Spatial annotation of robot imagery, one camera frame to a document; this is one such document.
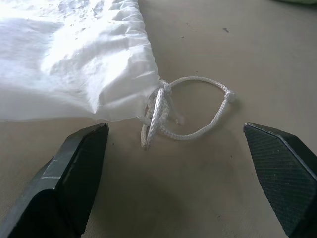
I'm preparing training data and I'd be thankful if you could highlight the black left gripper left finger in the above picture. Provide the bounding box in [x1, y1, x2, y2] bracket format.
[0, 123, 109, 238]

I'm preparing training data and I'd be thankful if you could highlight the white braided drawstring cord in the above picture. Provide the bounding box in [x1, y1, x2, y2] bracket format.
[137, 76, 236, 151]

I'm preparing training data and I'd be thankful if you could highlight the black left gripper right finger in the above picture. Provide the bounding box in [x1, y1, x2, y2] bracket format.
[243, 122, 317, 238]

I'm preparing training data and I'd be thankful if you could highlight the white drawstring bag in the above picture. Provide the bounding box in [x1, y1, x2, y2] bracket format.
[0, 0, 160, 124]

